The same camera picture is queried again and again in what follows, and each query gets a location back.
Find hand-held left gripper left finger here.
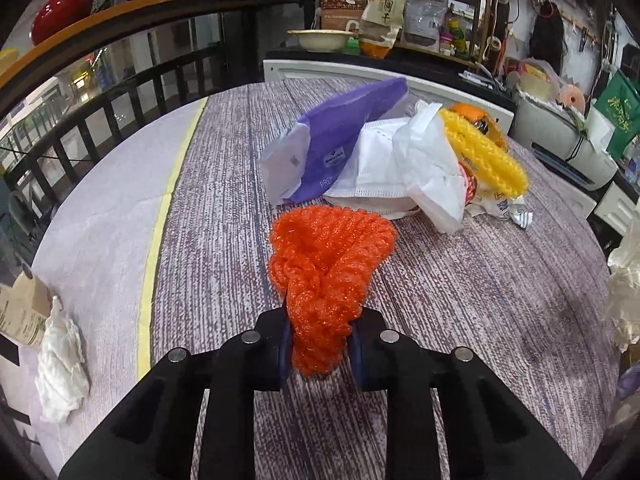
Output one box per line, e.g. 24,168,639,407
59,309,292,480

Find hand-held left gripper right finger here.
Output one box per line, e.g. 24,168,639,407
349,307,582,480

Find orange foam fruit net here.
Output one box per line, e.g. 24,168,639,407
269,204,398,377

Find white face mask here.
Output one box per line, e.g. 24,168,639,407
327,119,451,221

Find white plastic bag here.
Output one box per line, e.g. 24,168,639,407
392,100,468,235

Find crumpled printed wrapper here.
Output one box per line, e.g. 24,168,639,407
462,160,533,231

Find crumpled white tissue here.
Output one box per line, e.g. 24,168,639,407
35,296,91,423

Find purple plastic packet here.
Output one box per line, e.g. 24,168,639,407
260,77,410,206

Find yellow foam fruit net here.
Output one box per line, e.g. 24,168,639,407
439,107,530,198

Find brown paper bag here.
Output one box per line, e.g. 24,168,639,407
0,272,53,348

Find orange peel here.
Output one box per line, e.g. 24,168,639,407
450,102,508,153

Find translucent white bag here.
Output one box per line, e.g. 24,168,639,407
602,220,640,351

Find white printer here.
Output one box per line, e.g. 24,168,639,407
510,87,621,191

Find cream bowl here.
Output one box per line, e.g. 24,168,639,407
287,29,358,53

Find pink plastic bag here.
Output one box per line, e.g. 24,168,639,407
517,57,558,106

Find dark snack packet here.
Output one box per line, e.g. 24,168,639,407
402,0,448,48

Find paper snack bag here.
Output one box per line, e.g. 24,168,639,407
359,0,411,46

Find green tote bag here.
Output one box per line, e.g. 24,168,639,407
592,70,640,158

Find black hanging bag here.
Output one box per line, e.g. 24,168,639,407
529,2,566,61

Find wooden railing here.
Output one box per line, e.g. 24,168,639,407
0,0,316,196

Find red vase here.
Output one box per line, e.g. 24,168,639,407
31,0,95,47

